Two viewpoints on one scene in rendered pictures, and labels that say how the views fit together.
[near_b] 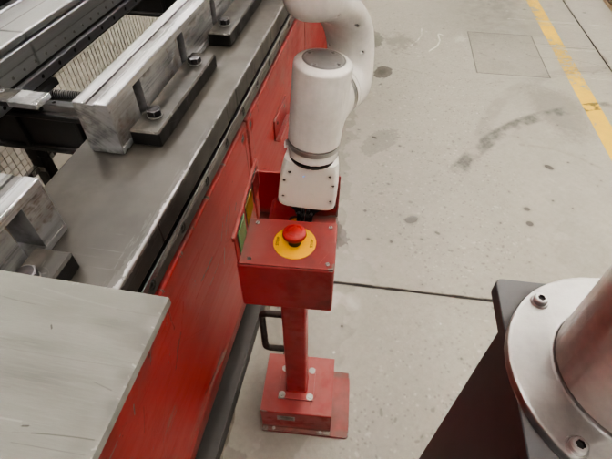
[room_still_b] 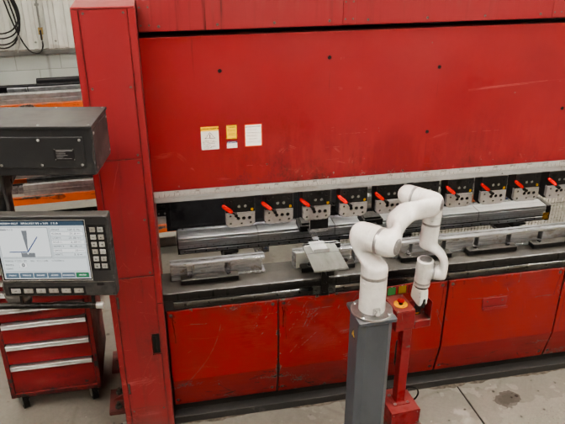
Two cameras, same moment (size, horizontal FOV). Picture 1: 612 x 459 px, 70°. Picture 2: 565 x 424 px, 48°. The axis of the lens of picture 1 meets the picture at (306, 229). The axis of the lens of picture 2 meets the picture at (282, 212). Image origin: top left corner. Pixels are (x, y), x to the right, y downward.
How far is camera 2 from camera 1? 294 cm
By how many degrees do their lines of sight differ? 57
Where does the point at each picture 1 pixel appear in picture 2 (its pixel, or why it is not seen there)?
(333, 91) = (419, 266)
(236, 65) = (457, 260)
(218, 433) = not seen: hidden behind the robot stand
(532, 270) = not seen: outside the picture
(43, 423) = (323, 265)
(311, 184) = (415, 293)
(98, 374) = (332, 267)
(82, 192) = not seen: hidden behind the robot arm
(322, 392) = (400, 408)
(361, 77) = (438, 271)
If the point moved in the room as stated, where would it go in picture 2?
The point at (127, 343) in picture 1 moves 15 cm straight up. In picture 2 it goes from (338, 267) to (339, 241)
